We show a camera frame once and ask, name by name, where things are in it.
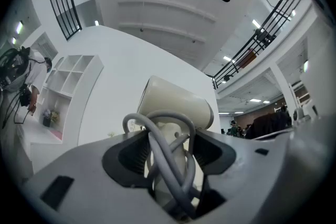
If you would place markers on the cream hair dryer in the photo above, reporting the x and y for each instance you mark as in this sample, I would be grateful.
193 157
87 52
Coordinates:
173 102

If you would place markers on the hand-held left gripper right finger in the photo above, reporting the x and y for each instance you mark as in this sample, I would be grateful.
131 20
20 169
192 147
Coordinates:
249 178

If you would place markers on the yellow flowers in black pot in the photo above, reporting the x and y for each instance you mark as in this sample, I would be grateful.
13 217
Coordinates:
50 118

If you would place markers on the pink card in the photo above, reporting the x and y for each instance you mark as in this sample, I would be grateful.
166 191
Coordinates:
56 135

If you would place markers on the white flower bouquet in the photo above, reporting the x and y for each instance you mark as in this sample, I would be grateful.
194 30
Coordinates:
111 134

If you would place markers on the black office chair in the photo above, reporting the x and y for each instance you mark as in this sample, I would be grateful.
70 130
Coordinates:
267 126

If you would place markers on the white cubby shelf unit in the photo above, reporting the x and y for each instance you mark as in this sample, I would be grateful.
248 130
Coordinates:
86 78

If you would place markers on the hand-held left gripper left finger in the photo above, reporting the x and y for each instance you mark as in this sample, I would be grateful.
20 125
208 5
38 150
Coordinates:
78 178

